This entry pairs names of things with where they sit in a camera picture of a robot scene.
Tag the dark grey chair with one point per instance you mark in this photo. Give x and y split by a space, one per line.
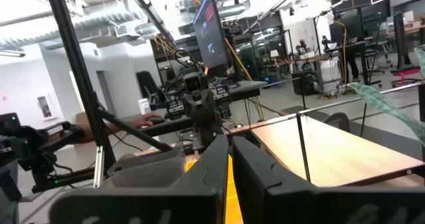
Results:
337 121

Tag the smoked grey plastic bin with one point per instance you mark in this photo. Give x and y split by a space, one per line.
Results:
149 171

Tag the green snake plant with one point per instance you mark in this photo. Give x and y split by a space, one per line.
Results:
382 104

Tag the white plastic container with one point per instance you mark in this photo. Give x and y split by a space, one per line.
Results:
144 106

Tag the person's hand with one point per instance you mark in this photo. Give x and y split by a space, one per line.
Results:
141 121

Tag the black floor-standing box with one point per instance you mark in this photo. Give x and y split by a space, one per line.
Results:
303 82

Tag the black aluminium rig frame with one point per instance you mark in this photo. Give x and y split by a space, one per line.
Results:
79 81

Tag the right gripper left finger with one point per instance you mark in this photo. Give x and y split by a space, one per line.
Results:
159 204

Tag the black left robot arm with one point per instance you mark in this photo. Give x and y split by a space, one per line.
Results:
174 107

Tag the black-topped desk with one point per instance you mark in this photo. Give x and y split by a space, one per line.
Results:
247 87

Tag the person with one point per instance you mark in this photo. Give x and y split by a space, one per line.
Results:
348 51

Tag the yellow plastic basket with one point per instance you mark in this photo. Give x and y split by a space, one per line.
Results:
233 197

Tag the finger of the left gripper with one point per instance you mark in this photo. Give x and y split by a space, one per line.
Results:
215 129
200 132

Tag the person's forearm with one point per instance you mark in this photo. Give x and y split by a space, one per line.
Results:
111 129

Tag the black computer mouse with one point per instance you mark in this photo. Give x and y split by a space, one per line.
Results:
156 120

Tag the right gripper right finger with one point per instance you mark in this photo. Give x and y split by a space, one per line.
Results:
299 204

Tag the black computer monitor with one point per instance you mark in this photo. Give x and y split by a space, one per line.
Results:
209 34

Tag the red stool base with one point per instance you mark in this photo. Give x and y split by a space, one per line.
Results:
405 76

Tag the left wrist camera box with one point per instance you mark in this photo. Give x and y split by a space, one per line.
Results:
195 82

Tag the white light strip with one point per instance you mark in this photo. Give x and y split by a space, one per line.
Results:
98 165

